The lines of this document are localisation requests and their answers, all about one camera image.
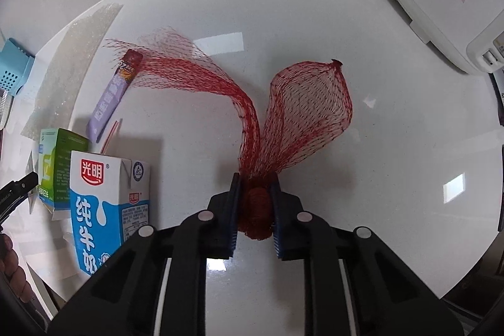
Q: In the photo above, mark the person's left hand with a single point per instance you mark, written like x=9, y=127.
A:
x=12, y=269

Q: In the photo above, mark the bubble wrap sheet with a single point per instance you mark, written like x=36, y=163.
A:
x=67, y=76

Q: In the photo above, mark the blue perforated utensil holder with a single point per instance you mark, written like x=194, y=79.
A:
x=13, y=68

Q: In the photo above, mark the blue and white milk carton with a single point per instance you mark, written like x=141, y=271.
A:
x=106, y=210

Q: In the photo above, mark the red striped straw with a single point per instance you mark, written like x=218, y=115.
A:
x=111, y=137

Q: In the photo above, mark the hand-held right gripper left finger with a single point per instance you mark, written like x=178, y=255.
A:
x=235, y=210

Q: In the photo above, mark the red mesh bag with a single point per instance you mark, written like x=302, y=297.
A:
x=307, y=115

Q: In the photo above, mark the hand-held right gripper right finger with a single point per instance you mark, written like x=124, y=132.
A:
x=275, y=218

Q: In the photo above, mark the green and white box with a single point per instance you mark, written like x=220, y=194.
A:
x=59, y=170

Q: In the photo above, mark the purple stick sachet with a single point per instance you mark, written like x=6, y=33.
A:
x=112, y=100

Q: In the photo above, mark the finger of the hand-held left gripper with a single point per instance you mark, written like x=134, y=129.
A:
x=23, y=184

